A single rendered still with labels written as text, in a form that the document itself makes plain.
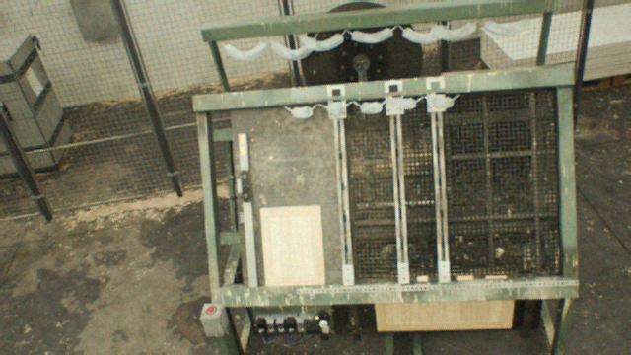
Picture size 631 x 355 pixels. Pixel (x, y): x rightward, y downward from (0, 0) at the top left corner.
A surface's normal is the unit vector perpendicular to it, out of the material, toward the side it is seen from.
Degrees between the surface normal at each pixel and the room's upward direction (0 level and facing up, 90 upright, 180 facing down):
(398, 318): 90
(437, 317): 90
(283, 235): 58
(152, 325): 0
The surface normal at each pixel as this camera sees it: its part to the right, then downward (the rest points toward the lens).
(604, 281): -0.13, -0.80
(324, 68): -0.08, 0.59
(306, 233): -0.14, 0.07
